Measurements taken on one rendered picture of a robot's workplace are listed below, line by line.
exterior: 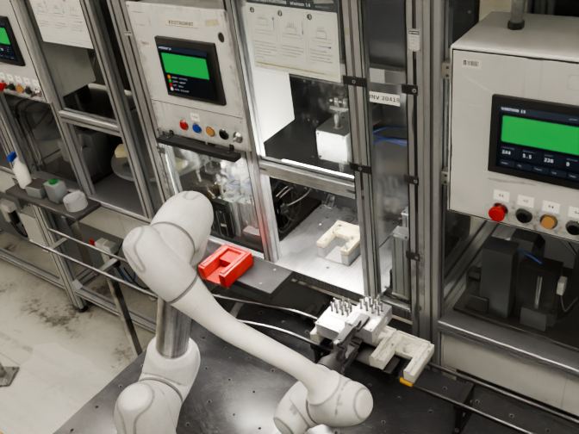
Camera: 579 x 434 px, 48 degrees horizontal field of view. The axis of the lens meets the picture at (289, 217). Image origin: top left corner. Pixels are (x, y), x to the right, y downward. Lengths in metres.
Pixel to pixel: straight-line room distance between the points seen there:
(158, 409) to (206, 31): 1.11
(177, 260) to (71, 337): 2.24
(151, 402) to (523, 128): 1.23
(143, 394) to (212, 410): 0.34
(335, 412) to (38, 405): 2.11
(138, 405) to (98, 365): 1.60
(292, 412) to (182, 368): 0.44
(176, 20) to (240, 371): 1.18
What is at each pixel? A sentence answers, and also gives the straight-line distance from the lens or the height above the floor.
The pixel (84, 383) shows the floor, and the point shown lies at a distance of 3.47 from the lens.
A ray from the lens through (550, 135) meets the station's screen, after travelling 1.55.
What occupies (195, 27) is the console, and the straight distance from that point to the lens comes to 2.03.
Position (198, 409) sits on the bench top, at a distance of 2.23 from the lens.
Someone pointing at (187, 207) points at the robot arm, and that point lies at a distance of 1.65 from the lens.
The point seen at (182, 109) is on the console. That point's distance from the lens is 2.23.
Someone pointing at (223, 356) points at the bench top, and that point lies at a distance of 2.37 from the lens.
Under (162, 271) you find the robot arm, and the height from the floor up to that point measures 1.44.
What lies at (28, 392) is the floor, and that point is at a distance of 3.57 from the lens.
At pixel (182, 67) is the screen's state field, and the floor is 1.65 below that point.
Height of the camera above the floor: 2.35
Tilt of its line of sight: 34 degrees down
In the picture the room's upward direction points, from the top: 8 degrees counter-clockwise
